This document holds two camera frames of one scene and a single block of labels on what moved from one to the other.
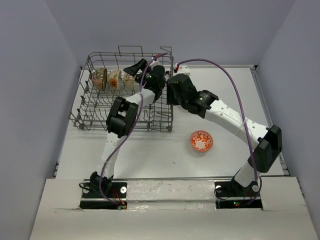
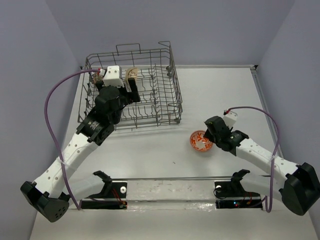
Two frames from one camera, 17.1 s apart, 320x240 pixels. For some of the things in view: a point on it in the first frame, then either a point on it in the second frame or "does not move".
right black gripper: (171, 98) -> (207, 135)
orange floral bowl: (201, 141) does not move
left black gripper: (133, 70) -> (132, 97)
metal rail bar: (162, 179) does not move
